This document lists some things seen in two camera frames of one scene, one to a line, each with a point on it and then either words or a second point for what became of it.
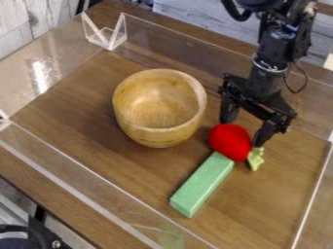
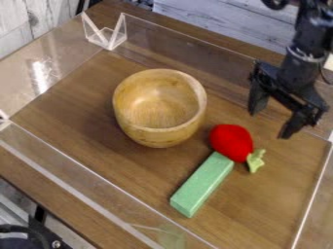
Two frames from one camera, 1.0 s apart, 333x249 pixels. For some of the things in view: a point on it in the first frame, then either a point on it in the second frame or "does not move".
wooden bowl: (159, 107) does not move
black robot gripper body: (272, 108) -> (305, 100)
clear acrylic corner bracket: (106, 38) does not move
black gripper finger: (265, 130) -> (301, 120)
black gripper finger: (229, 109) -> (260, 93)
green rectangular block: (201, 185) does not move
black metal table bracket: (38, 230) does not move
